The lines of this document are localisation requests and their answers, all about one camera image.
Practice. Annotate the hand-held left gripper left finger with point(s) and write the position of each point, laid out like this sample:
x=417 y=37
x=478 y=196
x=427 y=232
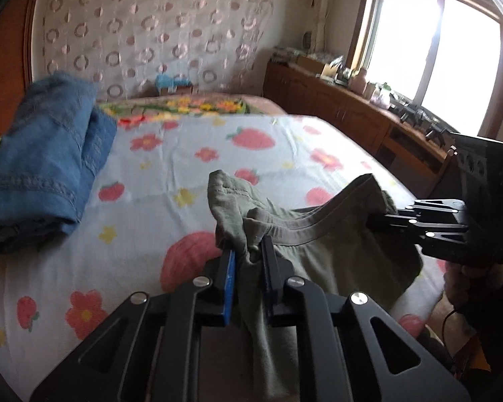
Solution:
x=230 y=287

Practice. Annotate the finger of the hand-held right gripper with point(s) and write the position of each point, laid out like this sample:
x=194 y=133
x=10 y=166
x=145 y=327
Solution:
x=402 y=222
x=436 y=207

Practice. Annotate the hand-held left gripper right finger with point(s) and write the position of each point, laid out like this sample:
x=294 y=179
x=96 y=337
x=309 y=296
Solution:
x=271 y=276

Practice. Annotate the green pants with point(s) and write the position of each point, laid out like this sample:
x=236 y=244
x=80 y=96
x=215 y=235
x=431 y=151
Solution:
x=339 y=251

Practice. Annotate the person's right hand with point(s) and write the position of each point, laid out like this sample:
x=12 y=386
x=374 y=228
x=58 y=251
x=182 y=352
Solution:
x=461 y=278

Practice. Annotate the black items on cabinet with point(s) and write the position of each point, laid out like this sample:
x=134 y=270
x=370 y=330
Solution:
x=419 y=121

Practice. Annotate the white strawberry print bedsheet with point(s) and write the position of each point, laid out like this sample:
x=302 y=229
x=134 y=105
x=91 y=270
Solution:
x=151 y=217

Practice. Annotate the wooden cabinet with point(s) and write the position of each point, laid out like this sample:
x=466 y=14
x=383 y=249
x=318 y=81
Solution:
x=343 y=121

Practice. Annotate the person's black clothing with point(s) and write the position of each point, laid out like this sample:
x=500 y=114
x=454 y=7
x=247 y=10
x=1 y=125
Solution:
x=499 y=343

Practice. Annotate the pink bottle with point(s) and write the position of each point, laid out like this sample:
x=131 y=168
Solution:
x=359 y=81

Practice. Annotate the window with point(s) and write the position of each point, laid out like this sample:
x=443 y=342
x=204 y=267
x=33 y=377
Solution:
x=436 y=50

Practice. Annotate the cardboard box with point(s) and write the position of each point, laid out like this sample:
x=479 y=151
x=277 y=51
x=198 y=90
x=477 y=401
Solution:
x=318 y=66

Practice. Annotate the floral pillow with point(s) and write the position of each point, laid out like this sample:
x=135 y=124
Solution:
x=193 y=104

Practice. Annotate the blue toy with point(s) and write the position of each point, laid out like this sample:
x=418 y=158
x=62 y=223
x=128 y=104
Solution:
x=174 y=84

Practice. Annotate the white curtain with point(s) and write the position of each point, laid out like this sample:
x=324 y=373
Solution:
x=331 y=4

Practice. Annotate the folded blue jeans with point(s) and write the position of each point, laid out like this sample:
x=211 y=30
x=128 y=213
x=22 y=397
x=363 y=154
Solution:
x=37 y=155

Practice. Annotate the wooden headboard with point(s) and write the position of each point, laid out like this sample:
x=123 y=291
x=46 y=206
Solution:
x=8 y=71

